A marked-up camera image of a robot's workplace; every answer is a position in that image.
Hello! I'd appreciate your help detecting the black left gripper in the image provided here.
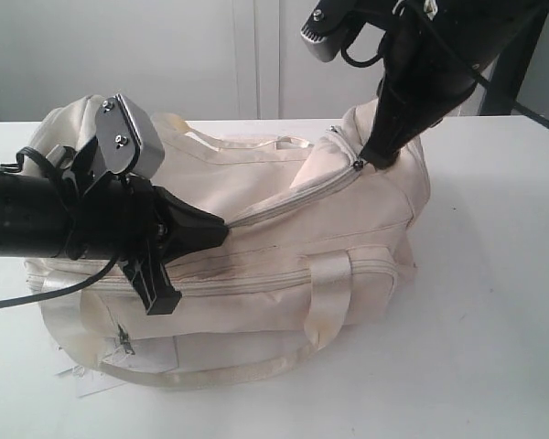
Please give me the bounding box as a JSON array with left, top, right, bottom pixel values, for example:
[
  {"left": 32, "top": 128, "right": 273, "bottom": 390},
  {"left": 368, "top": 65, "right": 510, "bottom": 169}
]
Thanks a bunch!
[{"left": 63, "top": 136, "right": 229, "bottom": 316}]

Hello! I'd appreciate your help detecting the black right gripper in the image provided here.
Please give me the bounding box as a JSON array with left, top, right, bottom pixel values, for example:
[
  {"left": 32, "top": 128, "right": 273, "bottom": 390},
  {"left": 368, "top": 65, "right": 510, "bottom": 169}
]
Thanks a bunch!
[{"left": 360, "top": 1, "right": 480, "bottom": 169}]

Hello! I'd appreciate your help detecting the cream fabric duffel bag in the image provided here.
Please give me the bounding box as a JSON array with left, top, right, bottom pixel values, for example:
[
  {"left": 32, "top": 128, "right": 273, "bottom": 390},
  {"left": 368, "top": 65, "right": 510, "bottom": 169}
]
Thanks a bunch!
[{"left": 39, "top": 101, "right": 430, "bottom": 390}]

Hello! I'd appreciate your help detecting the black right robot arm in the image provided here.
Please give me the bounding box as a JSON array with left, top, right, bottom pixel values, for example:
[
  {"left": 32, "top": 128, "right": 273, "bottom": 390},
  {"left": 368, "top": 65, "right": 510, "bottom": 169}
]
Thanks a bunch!
[{"left": 360, "top": 1, "right": 544, "bottom": 169}]

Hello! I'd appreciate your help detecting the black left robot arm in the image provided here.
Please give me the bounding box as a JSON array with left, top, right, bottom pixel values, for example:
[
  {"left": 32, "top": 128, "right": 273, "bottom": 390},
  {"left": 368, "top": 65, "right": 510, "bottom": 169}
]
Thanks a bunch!
[{"left": 0, "top": 139, "right": 229, "bottom": 316}]

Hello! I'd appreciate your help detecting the white paper hang tag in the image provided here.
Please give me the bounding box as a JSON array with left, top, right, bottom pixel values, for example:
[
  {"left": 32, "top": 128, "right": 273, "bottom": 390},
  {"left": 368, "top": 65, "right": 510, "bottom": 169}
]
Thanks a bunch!
[{"left": 52, "top": 351, "right": 124, "bottom": 398}]

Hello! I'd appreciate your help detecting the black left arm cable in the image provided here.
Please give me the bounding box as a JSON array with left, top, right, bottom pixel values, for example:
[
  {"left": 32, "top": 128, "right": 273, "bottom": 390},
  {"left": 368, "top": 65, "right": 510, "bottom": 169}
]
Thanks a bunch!
[{"left": 0, "top": 145, "right": 129, "bottom": 312}]

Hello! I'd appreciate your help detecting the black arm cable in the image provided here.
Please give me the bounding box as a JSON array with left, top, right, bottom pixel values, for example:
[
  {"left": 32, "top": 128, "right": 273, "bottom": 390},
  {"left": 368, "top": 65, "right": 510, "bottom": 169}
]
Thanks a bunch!
[
  {"left": 0, "top": 145, "right": 129, "bottom": 312},
  {"left": 340, "top": 0, "right": 549, "bottom": 143}
]

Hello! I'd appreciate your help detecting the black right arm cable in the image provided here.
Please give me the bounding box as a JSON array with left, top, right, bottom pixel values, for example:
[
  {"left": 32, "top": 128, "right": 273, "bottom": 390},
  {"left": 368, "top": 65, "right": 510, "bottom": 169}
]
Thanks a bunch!
[{"left": 340, "top": 0, "right": 549, "bottom": 143}]

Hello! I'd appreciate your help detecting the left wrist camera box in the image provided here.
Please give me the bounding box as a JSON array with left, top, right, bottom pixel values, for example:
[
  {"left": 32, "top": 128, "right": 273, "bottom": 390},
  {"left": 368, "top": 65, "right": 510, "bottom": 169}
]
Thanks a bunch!
[{"left": 95, "top": 93, "right": 165, "bottom": 179}]

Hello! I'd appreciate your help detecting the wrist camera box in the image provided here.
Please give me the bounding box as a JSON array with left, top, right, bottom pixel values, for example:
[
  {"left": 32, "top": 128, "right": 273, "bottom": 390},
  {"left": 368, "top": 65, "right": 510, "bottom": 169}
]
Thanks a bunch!
[
  {"left": 95, "top": 93, "right": 165, "bottom": 179},
  {"left": 300, "top": 0, "right": 385, "bottom": 63}
]

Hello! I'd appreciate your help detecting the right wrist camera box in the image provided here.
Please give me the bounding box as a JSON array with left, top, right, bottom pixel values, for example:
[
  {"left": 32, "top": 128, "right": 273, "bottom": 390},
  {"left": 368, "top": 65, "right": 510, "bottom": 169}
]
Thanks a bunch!
[{"left": 300, "top": 0, "right": 385, "bottom": 63}]

